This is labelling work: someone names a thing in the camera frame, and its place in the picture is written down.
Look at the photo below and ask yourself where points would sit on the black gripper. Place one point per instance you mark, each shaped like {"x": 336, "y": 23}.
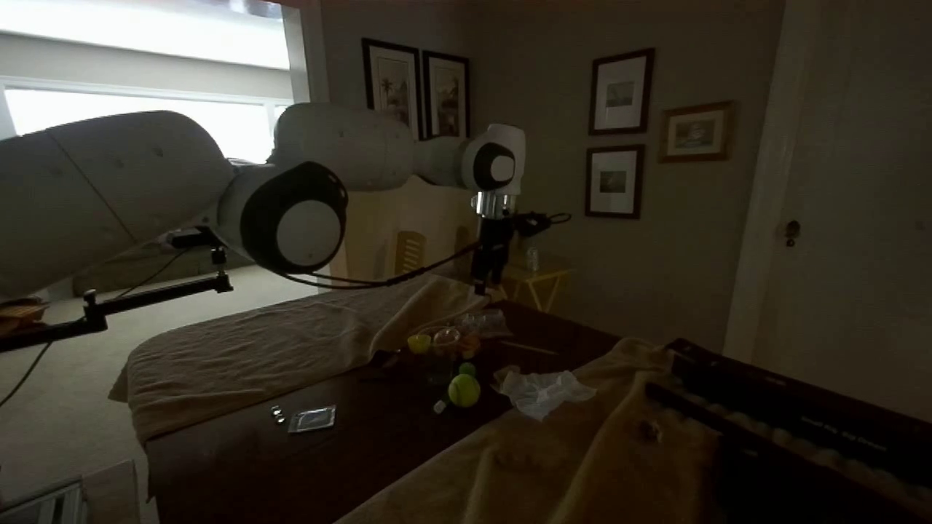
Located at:
{"x": 495, "y": 245}

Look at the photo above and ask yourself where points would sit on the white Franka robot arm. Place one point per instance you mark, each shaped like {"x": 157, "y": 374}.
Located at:
{"x": 97, "y": 184}

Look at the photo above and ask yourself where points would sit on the small green toy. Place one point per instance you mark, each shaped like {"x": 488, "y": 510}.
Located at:
{"x": 466, "y": 372}

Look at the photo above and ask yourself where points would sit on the crinkled clear wrapper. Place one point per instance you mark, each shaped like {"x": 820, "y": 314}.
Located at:
{"x": 494, "y": 323}

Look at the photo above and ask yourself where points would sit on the yellow folding stand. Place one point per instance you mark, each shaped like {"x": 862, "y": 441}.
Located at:
{"x": 542, "y": 283}

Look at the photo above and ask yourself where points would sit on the small clear cup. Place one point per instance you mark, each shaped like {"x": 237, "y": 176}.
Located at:
{"x": 445, "y": 340}

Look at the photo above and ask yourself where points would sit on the thin wooden stick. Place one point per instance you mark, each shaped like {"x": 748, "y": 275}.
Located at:
{"x": 530, "y": 346}

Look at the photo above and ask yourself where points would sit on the wooden chair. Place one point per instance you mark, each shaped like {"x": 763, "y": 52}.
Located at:
{"x": 408, "y": 251}

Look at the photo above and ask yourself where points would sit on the small beige ball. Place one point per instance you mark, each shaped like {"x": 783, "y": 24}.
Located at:
{"x": 502, "y": 374}

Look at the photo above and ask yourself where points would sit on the small yellow ball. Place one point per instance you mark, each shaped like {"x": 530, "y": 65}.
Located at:
{"x": 416, "y": 343}

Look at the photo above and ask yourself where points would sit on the yellow-green tennis ball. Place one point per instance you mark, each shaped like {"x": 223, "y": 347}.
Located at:
{"x": 463, "y": 392}

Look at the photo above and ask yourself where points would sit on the clear plastic bag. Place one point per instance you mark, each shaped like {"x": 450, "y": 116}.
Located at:
{"x": 549, "y": 394}

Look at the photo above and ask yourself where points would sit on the white card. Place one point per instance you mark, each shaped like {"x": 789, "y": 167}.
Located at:
{"x": 313, "y": 420}

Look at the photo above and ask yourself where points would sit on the beige wrinkled cloth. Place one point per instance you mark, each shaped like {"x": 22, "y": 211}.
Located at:
{"x": 252, "y": 352}

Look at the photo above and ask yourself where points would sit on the small metal bead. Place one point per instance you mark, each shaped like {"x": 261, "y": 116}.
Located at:
{"x": 281, "y": 420}
{"x": 277, "y": 411}

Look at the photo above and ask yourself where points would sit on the large bright window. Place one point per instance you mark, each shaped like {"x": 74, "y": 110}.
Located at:
{"x": 242, "y": 126}

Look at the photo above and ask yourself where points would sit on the dark door knob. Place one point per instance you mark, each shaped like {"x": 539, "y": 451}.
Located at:
{"x": 792, "y": 231}

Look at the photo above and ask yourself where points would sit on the black long box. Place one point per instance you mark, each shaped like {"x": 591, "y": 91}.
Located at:
{"x": 796, "y": 427}

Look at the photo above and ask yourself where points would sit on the white door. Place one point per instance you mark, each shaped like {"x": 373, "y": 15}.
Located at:
{"x": 855, "y": 195}

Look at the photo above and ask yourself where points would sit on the small black picture frame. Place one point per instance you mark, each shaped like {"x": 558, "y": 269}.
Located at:
{"x": 612, "y": 183}
{"x": 620, "y": 91}

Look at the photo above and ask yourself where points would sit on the tall black picture frame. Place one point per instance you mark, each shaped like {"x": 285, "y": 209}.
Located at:
{"x": 445, "y": 91}
{"x": 392, "y": 74}

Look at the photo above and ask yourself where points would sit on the wooden picture frame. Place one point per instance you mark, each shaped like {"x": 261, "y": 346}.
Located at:
{"x": 696, "y": 133}

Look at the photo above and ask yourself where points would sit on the black camera stand boom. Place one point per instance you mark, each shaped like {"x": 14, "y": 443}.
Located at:
{"x": 147, "y": 296}

